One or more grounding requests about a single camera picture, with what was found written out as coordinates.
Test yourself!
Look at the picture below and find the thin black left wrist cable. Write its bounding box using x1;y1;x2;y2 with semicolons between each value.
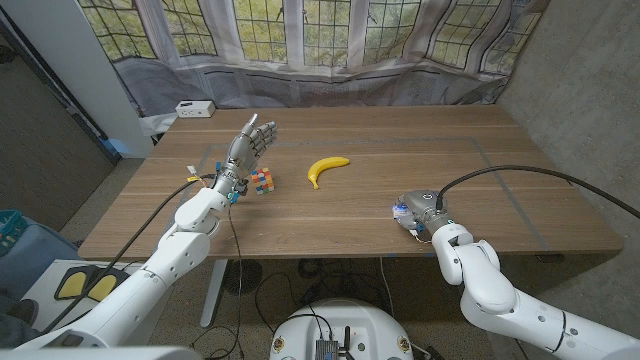
227;207;246;360

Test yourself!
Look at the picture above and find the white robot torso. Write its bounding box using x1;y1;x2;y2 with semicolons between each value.
269;298;415;360

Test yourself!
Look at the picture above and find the multicoloured cube puzzle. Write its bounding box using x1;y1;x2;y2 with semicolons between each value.
250;167;276;196

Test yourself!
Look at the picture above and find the blue grey storage bin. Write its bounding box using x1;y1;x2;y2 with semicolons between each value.
0;217;81;296

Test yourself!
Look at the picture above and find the white power strip box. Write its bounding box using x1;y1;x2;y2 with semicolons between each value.
174;100;217;119

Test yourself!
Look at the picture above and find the yellow toy banana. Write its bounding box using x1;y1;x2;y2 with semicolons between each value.
307;156;351;191

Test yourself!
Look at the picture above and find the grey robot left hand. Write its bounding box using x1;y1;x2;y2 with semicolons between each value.
212;113;279;199

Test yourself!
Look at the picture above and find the printed window backdrop cloth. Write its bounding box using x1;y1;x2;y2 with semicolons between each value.
77;0;551;119

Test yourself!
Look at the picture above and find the grey electronics box on torso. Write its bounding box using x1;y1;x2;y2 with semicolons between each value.
314;338;340;360

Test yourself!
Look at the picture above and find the thin white floor cable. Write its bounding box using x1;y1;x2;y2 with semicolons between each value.
378;257;397;319

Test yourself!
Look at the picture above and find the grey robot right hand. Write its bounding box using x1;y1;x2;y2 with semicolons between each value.
402;189;454;236

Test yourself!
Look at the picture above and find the white floor board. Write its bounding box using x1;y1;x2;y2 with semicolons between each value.
22;258;174;334

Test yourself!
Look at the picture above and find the black round floor fan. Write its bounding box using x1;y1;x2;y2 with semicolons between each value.
223;259;264;295

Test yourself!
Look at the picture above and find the white box of matches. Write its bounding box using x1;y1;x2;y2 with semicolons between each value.
392;200;414;225

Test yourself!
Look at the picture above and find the white table leg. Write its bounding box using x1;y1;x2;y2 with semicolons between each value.
200;258;229;329

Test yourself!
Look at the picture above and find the grey table leg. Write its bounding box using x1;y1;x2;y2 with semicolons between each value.
447;255;482;326

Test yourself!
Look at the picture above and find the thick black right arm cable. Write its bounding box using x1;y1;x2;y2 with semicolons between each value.
435;164;640;220

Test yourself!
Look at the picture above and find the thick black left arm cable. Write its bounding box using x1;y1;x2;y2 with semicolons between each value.
42;174;216;334

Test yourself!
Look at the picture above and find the black floor cable bundle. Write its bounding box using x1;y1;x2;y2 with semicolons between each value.
254;257;382;334

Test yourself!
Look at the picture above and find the teal plastic basket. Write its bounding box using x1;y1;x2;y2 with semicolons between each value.
0;209;29;256

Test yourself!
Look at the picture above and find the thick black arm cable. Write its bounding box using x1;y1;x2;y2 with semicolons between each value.
435;164;640;220
42;174;216;334

